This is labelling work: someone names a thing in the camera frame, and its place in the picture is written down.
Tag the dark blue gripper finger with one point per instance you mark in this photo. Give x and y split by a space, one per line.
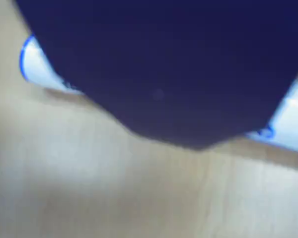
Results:
164 69

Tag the white pen with blue cap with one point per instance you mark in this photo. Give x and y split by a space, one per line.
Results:
37 67

